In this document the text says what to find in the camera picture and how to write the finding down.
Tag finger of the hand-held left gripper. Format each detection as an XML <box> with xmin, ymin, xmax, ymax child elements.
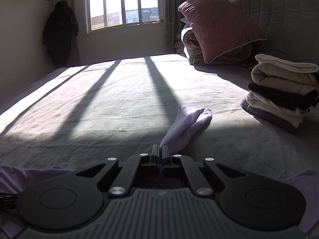
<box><xmin>0</xmin><ymin>192</ymin><xmax>18</xmax><ymax>212</ymax></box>

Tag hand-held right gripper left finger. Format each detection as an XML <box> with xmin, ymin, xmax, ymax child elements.
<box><xmin>75</xmin><ymin>144</ymin><xmax>162</xmax><ymax>196</ymax></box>

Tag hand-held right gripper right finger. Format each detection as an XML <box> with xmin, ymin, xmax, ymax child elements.
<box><xmin>162</xmin><ymin>146</ymin><xmax>247</xmax><ymax>196</ymax></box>

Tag purple shirt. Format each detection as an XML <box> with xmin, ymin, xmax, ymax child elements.
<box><xmin>0</xmin><ymin>105</ymin><xmax>319</xmax><ymax>239</ymax></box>

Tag bed with grey sheet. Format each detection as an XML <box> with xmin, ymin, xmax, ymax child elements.
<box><xmin>0</xmin><ymin>53</ymin><xmax>319</xmax><ymax>239</ymax></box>

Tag folded grey garment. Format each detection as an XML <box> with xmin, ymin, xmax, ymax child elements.
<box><xmin>240</xmin><ymin>98</ymin><xmax>299</xmax><ymax>133</ymax></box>

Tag small pink cushion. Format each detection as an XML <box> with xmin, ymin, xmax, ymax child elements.
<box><xmin>173</xmin><ymin>40</ymin><xmax>186</xmax><ymax>54</ymax></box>

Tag folded cream garment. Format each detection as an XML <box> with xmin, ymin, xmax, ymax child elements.
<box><xmin>246</xmin><ymin>91</ymin><xmax>312</xmax><ymax>128</ymax></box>

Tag folded white pink quilt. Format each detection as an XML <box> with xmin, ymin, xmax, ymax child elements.
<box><xmin>181</xmin><ymin>27</ymin><xmax>256</xmax><ymax>66</ymax></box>

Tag folded black garment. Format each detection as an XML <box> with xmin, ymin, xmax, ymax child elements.
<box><xmin>248</xmin><ymin>83</ymin><xmax>319</xmax><ymax>110</ymax></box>

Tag folded beige garment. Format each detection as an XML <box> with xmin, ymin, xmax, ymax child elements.
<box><xmin>251</xmin><ymin>63</ymin><xmax>319</xmax><ymax>96</ymax></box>

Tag large pink pillow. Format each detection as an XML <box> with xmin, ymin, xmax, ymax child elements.
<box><xmin>178</xmin><ymin>0</ymin><xmax>267</xmax><ymax>64</ymax></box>

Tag folded white garment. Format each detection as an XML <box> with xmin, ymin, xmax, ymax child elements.
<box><xmin>255</xmin><ymin>54</ymin><xmax>319</xmax><ymax>74</ymax></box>

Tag dark hanging coat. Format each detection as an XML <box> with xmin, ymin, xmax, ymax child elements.
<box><xmin>42</xmin><ymin>0</ymin><xmax>80</xmax><ymax>66</ymax></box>

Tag barred window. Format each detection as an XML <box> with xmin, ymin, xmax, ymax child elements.
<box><xmin>83</xmin><ymin>0</ymin><xmax>165</xmax><ymax>38</ymax></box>

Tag grey quilted headboard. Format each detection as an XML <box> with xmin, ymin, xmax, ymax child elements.
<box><xmin>233</xmin><ymin>0</ymin><xmax>319</xmax><ymax>65</ymax></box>

